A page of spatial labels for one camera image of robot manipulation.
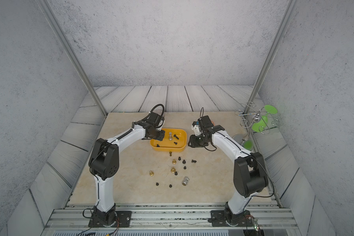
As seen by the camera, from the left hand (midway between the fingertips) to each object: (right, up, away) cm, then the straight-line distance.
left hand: (164, 135), depth 97 cm
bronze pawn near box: (+4, -11, +1) cm, 12 cm away
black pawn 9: (+7, -1, +8) cm, 10 cm away
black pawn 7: (-4, -7, +2) cm, 8 cm away
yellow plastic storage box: (+7, -4, +7) cm, 11 cm away
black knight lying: (+20, -16, -4) cm, 26 cm away
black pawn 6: (+13, -19, -6) cm, 24 cm away
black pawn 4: (+10, -14, -3) cm, 18 cm away
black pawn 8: (+7, -5, +5) cm, 10 cm away
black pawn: (-3, -26, -13) cm, 29 cm away
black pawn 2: (+5, -28, -13) cm, 31 cm away
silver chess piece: (+4, -2, +6) cm, 8 cm away
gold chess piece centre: (+6, -20, -9) cm, 23 cm away
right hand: (+17, -4, -10) cm, 20 cm away
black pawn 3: (+8, -22, -9) cm, 25 cm away
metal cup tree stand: (+51, +11, -16) cm, 55 cm away
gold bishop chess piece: (+7, -16, -4) cm, 18 cm away
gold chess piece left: (-6, -22, -9) cm, 24 cm away
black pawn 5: (+13, -16, -4) cm, 21 cm away
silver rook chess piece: (+14, -25, -12) cm, 31 cm away
